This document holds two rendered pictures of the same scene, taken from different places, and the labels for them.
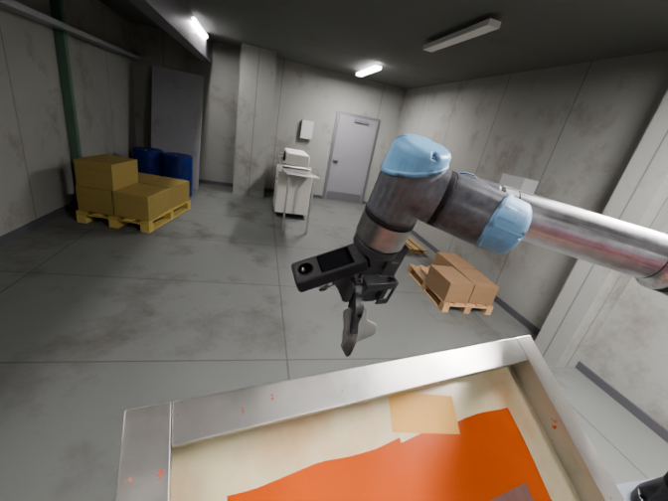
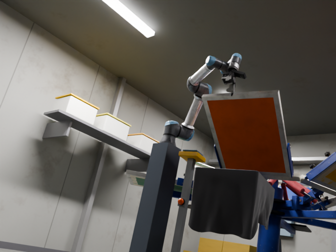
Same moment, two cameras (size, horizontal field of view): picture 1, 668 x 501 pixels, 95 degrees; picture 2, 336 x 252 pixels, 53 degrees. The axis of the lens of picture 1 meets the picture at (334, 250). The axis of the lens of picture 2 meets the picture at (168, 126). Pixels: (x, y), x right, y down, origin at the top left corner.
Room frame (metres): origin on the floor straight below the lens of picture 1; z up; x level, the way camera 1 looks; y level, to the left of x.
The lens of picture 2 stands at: (1.83, 1.62, 0.37)
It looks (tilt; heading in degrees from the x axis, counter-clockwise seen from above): 20 degrees up; 241
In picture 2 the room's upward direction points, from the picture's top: 12 degrees clockwise
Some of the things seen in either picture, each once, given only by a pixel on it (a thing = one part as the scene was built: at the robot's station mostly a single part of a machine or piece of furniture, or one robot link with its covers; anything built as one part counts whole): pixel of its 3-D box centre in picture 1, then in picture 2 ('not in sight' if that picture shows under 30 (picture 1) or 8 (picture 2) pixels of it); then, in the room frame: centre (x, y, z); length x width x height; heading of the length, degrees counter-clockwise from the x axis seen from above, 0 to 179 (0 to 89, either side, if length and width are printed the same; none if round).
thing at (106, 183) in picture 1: (140, 188); not in sight; (4.48, 3.09, 0.42); 1.51 x 1.19 x 0.85; 16
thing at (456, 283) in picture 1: (449, 278); not in sight; (3.87, -1.63, 0.19); 1.09 x 0.73 x 0.39; 16
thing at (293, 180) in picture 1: (292, 182); not in sight; (6.21, 1.10, 0.62); 2.61 x 0.66 x 1.23; 16
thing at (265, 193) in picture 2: not in sight; (261, 211); (0.06, -0.01, 0.74); 0.46 x 0.04 x 0.42; 28
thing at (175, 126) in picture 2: not in sight; (171, 128); (0.42, -0.80, 1.37); 0.13 x 0.12 x 0.14; 170
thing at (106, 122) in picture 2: not in sight; (109, 128); (0.23, -2.91, 1.85); 0.47 x 0.39 x 0.27; 16
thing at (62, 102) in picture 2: not in sight; (74, 111); (0.83, -2.74, 1.85); 0.47 x 0.39 x 0.27; 16
